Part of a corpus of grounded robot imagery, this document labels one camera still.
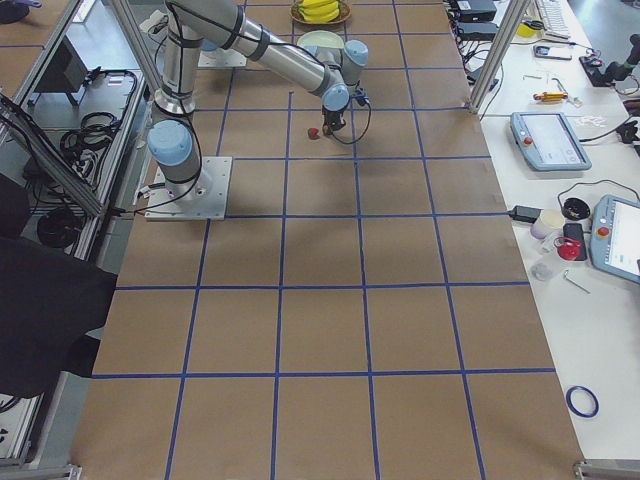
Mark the silver hex key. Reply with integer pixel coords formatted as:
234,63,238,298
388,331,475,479
562,270,591,294

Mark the black cloth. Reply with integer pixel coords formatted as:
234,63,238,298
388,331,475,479
1,176,117,398

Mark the black round dish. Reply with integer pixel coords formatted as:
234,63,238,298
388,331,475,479
561,197,591,221

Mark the upper grey teach pendant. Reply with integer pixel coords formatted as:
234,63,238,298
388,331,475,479
510,112,592,172

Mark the black monitor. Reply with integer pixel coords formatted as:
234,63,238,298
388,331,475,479
34,36,88,106

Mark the yellow banana bunch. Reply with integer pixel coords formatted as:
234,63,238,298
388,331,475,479
292,0,341,24

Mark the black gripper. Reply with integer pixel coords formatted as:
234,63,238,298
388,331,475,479
321,85,370,131

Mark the black power adapter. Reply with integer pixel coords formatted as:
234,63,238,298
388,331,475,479
507,205,542,224

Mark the blue tape roll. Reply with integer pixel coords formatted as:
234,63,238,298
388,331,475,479
565,385,600,419

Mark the grey teach pendant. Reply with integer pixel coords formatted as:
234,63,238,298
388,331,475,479
589,195,640,284
510,112,592,172

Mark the white round cup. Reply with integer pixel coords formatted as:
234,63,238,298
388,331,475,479
530,209,565,240

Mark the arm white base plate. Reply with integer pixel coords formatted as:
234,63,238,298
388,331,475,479
198,39,247,69
144,156,233,221

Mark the yellow tape roll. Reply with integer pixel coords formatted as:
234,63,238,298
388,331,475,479
516,20,538,38

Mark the lower grey teach pendant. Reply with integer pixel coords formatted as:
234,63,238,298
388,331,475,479
589,195,640,284

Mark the white keyboard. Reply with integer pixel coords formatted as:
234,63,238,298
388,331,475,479
533,0,571,40

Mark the brown wicker basket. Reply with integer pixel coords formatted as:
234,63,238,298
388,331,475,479
290,0,351,25

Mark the aluminium frame post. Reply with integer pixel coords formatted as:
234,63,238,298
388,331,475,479
467,0,530,114

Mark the pale green plate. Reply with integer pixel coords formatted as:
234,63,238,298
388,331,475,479
297,30,344,49

